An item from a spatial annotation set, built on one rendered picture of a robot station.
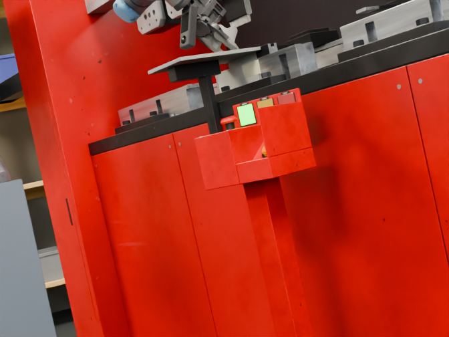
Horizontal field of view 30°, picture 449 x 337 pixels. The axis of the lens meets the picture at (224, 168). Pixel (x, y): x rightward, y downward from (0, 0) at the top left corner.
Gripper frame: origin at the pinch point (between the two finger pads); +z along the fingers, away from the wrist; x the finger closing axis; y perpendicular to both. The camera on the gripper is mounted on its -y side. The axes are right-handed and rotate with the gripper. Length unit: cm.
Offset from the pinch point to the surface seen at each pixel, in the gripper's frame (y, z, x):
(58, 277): -22, 78, 252
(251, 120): -30.1, 2.2, -33.5
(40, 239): 4, 73, 310
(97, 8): 23, -24, 76
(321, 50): 20.6, 22.0, -4.8
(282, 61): -1.5, 7.4, -18.1
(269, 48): 2.3, 4.6, -12.6
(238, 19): 10.4, -3.4, -0.4
